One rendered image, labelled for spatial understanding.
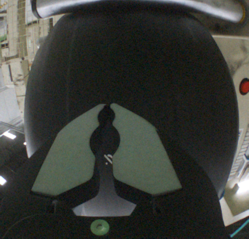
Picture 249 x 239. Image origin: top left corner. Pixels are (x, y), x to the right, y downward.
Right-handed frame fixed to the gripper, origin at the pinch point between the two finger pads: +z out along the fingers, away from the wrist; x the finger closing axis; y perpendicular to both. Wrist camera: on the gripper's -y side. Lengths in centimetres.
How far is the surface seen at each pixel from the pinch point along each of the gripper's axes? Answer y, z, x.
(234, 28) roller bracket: -7.3, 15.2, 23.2
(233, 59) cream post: -0.4, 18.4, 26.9
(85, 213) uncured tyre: 11.5, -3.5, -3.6
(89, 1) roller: -9.6, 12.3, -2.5
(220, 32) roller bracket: -5.8, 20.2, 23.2
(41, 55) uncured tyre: -3.4, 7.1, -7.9
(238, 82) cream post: 4.9, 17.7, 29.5
